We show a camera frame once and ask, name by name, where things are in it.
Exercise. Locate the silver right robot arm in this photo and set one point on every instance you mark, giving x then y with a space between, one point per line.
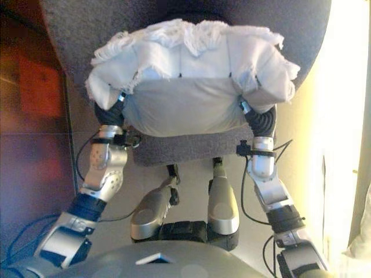
263 162

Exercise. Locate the glossy reflective cabinet panel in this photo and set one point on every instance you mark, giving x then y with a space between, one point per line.
29 101

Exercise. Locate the silver robot leg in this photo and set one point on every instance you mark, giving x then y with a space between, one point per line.
150 211
221 202

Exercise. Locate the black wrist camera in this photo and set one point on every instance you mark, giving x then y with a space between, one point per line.
130 139
244 148

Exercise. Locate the white fringed bedspread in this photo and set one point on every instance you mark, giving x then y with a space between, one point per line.
362 246

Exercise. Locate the white fringed cushion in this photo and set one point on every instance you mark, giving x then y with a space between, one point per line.
185 101

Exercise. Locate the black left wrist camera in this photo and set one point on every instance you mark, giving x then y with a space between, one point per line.
130 139

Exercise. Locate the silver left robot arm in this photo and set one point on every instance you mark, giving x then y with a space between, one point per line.
101 162

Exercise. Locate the silver left robot leg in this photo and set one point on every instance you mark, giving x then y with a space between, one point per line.
150 211

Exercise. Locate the silver robot torso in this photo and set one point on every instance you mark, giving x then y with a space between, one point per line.
162 263

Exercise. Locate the grey upholstered tub armchair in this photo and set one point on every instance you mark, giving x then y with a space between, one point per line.
87 34

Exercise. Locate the black robot waist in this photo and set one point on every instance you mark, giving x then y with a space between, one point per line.
185 230

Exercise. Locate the silver right robot leg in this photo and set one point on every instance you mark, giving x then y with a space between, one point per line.
221 202

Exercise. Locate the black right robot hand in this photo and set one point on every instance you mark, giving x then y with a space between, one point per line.
262 124

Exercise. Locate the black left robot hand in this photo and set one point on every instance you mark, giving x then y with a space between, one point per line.
111 117

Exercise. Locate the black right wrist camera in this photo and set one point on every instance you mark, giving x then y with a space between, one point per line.
244 148

